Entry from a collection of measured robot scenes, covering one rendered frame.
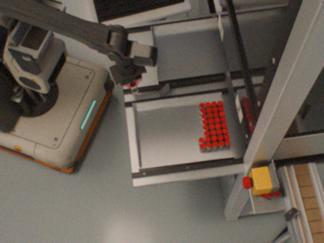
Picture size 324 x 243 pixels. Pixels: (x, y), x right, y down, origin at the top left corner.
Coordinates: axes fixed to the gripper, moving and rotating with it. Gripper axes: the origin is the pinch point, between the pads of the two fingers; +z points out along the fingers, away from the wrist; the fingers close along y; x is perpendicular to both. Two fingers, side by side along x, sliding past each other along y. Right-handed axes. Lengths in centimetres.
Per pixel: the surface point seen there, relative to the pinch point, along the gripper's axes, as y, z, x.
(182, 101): 16.3, 25.5, 1.2
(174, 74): 18.3, 25.0, 13.4
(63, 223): -60, 112, 5
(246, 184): 21.2, 15.6, -40.5
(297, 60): 28, -47, -39
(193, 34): 32.8, 24.4, 27.9
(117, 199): -28, 113, 6
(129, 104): -2.9, 23.0, 7.5
